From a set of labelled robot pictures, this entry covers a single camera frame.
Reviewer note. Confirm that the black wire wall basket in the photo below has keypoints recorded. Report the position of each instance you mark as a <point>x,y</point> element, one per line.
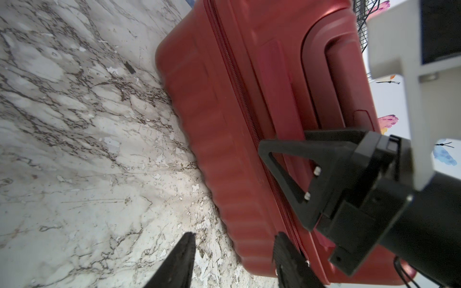
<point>363,9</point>

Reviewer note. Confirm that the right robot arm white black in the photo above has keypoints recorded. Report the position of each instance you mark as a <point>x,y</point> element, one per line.
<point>428,233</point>

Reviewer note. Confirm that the red hard-shell suitcase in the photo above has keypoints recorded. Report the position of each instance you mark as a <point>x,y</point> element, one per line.
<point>239,72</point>

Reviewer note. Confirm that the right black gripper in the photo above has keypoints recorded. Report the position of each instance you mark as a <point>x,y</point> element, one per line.
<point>357,183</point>

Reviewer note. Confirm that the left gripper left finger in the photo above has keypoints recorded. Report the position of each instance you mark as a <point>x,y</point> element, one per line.
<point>176,271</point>

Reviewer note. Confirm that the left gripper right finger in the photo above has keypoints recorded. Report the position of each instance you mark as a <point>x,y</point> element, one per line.
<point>291,267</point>

